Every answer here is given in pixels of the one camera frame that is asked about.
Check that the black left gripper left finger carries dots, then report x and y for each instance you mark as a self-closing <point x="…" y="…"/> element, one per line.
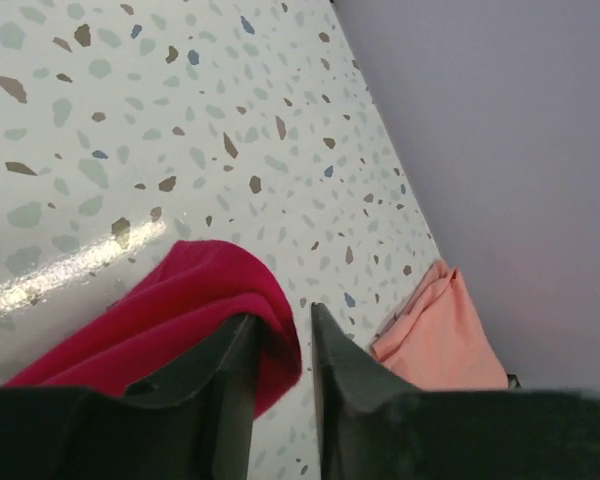
<point x="191" y="419"/>

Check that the magenta t shirt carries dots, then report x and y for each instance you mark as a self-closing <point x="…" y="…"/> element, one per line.
<point x="186" y="298"/>

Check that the folded peach t shirt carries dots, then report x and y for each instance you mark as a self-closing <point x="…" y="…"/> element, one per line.
<point x="438" y="342"/>

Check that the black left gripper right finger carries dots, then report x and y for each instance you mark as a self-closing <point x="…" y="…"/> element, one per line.
<point x="372" y="424"/>

